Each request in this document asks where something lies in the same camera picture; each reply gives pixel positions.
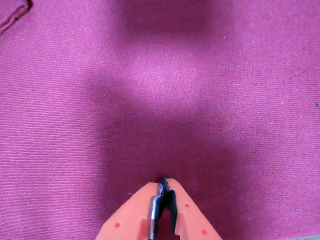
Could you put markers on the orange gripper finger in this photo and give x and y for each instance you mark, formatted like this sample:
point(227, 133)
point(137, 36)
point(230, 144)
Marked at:
point(130, 220)
point(190, 217)

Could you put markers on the maroon fabric cloth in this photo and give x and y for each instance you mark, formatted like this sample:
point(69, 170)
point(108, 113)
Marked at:
point(160, 100)

